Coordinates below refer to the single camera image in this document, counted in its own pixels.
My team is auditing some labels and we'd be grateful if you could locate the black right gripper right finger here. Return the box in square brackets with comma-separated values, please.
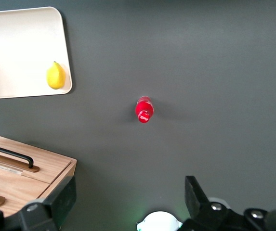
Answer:
[177, 176, 276, 231]

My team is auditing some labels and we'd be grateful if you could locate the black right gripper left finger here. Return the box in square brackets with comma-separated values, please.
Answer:
[0, 176, 77, 231]

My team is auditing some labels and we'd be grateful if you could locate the red coke bottle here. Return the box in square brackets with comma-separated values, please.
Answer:
[134, 95, 155, 124]

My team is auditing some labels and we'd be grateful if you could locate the cream rectangular tray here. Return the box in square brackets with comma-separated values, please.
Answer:
[0, 6, 73, 101]

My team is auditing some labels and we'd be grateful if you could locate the wooden drawer cabinet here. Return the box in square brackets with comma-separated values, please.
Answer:
[0, 134, 78, 219]

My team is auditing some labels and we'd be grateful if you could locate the wooden drawer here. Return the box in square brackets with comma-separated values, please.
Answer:
[0, 134, 73, 185]
[0, 165, 51, 218]

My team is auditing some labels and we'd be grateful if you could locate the yellow lemon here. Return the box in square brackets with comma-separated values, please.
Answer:
[46, 61, 66, 90]

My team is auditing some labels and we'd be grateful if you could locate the black drawer handle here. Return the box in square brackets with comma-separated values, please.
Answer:
[0, 143, 34, 169]

